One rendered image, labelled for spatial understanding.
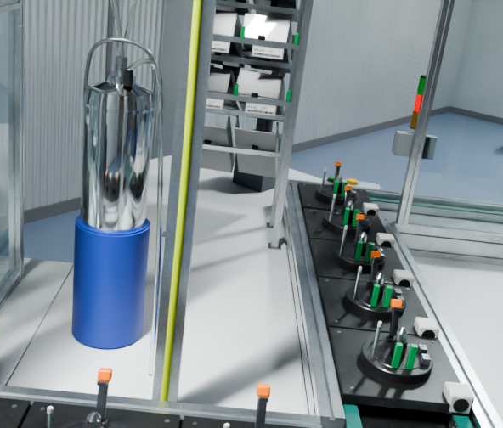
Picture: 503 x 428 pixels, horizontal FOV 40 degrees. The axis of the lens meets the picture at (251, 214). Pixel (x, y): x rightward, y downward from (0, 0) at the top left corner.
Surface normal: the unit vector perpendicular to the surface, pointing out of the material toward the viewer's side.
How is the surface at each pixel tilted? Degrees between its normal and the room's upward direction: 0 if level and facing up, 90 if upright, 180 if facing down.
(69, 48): 90
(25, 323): 0
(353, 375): 0
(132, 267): 90
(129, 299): 90
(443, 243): 90
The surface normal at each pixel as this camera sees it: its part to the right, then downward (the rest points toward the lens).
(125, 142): 0.34, 0.37
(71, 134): 0.79, 0.30
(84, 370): 0.12, -0.93
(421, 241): 0.00, 0.35
